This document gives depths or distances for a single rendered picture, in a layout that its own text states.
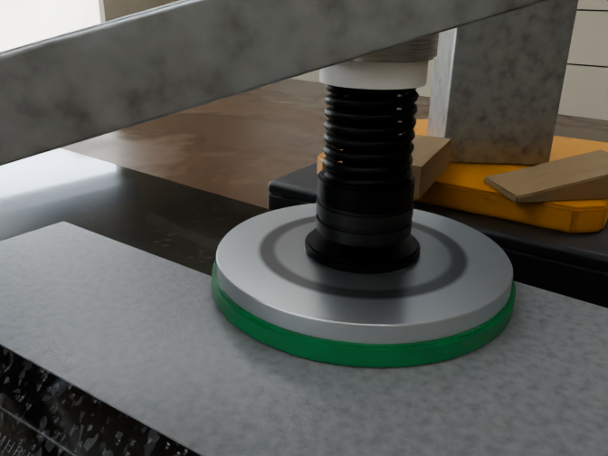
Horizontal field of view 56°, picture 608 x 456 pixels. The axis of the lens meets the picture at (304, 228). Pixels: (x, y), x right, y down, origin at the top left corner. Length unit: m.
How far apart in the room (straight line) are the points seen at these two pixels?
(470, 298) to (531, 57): 0.73
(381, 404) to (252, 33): 0.20
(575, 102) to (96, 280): 6.14
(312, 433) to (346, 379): 0.05
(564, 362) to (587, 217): 0.55
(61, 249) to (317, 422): 0.29
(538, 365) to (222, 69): 0.25
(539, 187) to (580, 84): 5.53
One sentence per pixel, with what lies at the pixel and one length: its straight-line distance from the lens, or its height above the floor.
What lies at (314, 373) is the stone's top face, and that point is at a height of 0.85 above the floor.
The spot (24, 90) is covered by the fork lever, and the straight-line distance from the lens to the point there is 0.32.
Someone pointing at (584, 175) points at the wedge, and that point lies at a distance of 0.94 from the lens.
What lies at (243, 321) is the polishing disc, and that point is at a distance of 0.37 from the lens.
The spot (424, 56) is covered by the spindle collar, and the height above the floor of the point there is 1.02.
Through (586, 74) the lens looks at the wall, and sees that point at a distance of 6.39.
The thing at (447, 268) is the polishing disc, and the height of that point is 0.88.
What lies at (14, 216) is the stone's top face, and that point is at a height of 0.85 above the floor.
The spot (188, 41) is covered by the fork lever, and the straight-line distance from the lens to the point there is 0.31.
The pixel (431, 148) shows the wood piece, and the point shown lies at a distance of 0.94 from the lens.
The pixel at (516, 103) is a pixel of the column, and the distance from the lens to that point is 1.06.
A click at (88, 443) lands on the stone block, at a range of 0.33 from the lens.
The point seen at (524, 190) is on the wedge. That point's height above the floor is 0.79.
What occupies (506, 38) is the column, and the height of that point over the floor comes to 0.99.
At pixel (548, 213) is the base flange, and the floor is 0.76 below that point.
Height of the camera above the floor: 1.05
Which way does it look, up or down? 22 degrees down
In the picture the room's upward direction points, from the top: 1 degrees clockwise
